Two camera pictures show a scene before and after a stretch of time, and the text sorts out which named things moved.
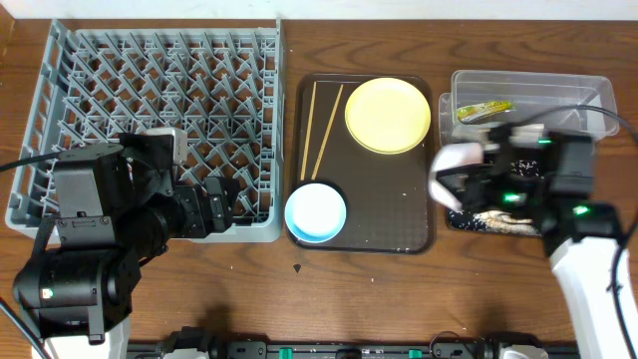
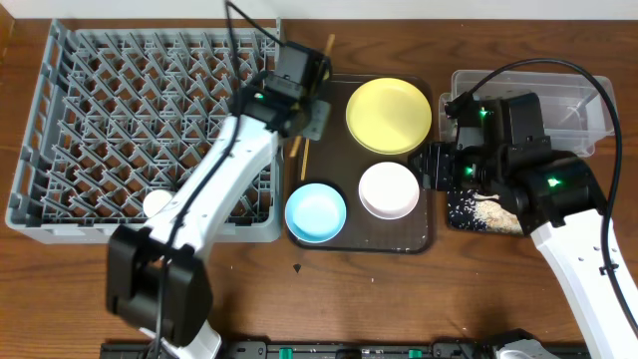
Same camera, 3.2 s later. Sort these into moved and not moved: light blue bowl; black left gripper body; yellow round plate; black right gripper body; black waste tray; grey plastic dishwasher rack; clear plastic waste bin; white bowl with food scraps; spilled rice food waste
Moved: black left gripper body; black right gripper body; white bowl with food scraps
Not moved: grey plastic dishwasher rack; light blue bowl; spilled rice food waste; yellow round plate; black waste tray; clear plastic waste bin
